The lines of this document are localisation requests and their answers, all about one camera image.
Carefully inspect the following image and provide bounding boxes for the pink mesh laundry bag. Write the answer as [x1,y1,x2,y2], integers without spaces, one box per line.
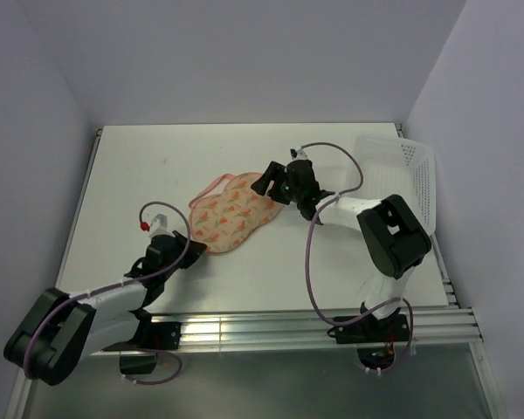
[189,172,284,254]

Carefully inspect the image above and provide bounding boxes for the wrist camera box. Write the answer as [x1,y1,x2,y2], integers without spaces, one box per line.
[290,147,308,161]
[140,214,169,238]

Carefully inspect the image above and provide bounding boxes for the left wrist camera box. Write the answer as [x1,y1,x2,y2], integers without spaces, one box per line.
[140,214,169,238]

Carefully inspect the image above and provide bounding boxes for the white perforated plastic basket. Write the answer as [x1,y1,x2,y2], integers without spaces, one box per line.
[350,134,436,235]

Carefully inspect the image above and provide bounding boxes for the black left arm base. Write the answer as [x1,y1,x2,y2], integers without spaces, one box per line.
[119,321,183,379]

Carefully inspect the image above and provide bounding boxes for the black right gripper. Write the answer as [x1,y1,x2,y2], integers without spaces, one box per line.
[250,161,302,206]

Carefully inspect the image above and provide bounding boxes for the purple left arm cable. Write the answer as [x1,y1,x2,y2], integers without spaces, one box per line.
[24,200,192,386]

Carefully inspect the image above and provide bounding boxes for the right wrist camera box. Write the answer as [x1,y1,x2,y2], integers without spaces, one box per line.
[290,147,308,161]

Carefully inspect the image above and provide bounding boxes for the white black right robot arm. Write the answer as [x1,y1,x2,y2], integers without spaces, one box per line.
[252,159,432,340]

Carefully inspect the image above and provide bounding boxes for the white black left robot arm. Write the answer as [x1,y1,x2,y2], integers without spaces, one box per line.
[3,231,207,386]

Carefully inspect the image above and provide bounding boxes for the aluminium frame rail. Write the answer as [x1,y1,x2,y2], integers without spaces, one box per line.
[152,306,482,354]

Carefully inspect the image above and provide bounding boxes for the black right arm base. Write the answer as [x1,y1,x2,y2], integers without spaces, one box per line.
[327,311,414,376]

